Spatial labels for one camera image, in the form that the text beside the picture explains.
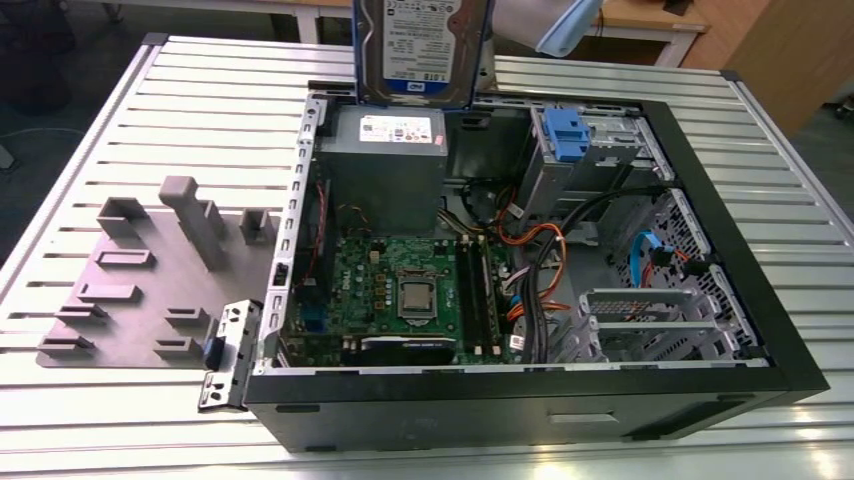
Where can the grey floor stand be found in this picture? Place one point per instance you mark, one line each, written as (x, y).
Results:
(7, 160)

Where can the grey power supply unit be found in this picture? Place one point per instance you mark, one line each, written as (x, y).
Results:
(381, 190)

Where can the metal drive cage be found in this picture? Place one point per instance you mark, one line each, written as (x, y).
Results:
(554, 185)

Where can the green motherboard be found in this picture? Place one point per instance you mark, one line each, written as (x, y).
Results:
(361, 257)

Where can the brown wooden cabinet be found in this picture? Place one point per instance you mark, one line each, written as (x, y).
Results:
(828, 30)

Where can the silver card retention bracket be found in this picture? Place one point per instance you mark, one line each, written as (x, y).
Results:
(237, 315)

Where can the black PC case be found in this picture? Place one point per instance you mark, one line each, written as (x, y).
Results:
(468, 415)

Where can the metal disk bay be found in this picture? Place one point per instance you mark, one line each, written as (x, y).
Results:
(641, 326)

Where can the blue plastic drive latch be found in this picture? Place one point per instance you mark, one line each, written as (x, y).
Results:
(568, 135)

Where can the silver CPU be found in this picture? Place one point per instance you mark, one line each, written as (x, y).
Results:
(416, 295)

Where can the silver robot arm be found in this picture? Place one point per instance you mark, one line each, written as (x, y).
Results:
(568, 30)

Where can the hard disk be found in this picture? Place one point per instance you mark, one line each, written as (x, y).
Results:
(421, 50)

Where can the black graphics card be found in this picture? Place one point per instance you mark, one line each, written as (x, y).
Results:
(401, 350)

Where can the wooden desk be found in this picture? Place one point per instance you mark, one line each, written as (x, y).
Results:
(641, 20)

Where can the black RAM slot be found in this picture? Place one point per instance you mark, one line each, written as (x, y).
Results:
(472, 300)
(493, 310)

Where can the CPU socket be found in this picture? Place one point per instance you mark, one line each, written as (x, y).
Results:
(420, 315)

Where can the grey parts rack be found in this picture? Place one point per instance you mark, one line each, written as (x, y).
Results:
(147, 300)

